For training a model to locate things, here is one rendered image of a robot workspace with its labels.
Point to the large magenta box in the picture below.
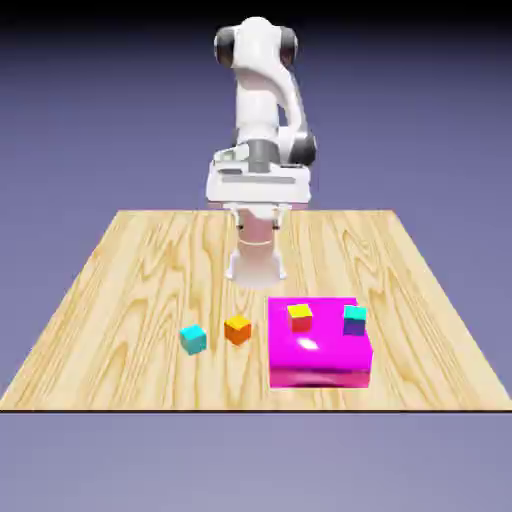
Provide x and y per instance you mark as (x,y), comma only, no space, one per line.
(320,356)

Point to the small orange cube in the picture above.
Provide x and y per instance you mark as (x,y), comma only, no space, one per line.
(238,330)

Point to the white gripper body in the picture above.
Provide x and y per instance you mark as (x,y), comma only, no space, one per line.
(258,191)

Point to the small cyan cube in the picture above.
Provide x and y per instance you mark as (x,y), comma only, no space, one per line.
(193,340)

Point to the small teal and purple cube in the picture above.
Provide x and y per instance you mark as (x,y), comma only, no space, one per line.
(354,320)

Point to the small yellow cube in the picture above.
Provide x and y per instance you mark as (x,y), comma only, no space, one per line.
(300,317)

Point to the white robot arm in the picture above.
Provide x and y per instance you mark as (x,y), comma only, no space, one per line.
(256,80)

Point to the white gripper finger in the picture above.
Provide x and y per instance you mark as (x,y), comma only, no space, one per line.
(277,218)
(238,218)

